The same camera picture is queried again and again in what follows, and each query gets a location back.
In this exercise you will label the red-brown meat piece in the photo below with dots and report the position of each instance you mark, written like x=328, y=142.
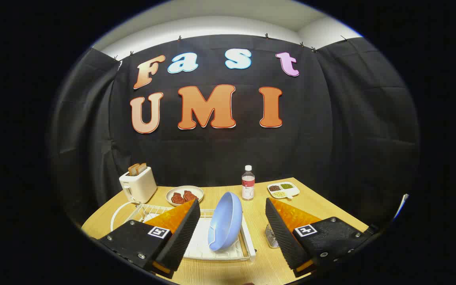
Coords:
x=190, y=196
x=177, y=198

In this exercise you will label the black backdrop cloth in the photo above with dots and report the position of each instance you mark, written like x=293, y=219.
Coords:
x=212, y=150

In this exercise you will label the white toaster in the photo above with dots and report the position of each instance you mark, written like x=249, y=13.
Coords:
x=141, y=187

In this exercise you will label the light blue plate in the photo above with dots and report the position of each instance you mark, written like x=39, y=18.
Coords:
x=224, y=221

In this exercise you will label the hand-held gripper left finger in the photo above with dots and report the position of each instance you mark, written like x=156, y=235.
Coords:
x=180, y=237

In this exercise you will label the white divided dish with beans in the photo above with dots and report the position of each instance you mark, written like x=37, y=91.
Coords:
x=293, y=191

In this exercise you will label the clear plastic water bottle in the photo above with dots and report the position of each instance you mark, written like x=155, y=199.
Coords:
x=248, y=186

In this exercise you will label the brown toast slice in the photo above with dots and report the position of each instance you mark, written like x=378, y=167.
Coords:
x=142, y=168
x=133, y=170

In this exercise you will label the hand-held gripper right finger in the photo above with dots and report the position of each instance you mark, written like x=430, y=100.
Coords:
x=285, y=237

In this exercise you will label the beige plate with meat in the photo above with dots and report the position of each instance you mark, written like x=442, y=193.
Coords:
x=196, y=190

